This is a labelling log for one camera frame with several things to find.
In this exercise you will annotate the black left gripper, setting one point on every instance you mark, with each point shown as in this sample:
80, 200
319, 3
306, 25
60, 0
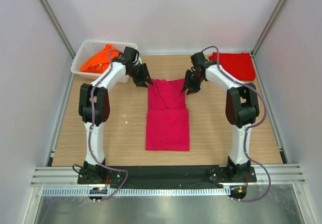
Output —
145, 77

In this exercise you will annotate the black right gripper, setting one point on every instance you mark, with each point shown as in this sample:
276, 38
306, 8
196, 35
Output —
192, 88

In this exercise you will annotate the magenta pink t-shirt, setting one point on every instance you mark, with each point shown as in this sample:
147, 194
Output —
167, 121

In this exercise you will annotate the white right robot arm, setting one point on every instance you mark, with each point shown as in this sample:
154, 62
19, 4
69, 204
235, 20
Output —
241, 108

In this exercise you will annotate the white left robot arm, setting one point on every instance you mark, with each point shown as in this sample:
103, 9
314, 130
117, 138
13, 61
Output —
94, 108

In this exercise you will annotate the orange t-shirt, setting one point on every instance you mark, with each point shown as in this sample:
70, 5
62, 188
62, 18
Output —
101, 60

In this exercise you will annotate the folded red t-shirt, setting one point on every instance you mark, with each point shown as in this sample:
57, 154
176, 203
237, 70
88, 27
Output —
238, 65

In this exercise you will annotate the white plastic basket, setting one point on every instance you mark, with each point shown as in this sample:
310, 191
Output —
88, 49

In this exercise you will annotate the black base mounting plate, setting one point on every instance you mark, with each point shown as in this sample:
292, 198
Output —
166, 177

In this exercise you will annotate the white slotted cable duct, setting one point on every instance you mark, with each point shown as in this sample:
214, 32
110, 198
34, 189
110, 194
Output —
102, 192

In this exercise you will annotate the left aluminium corner post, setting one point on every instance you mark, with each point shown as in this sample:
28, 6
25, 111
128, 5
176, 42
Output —
53, 19

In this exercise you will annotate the aluminium corner post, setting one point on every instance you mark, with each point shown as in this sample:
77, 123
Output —
53, 19
269, 25

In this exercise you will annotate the right aluminium corner post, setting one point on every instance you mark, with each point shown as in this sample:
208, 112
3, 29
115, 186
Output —
269, 25

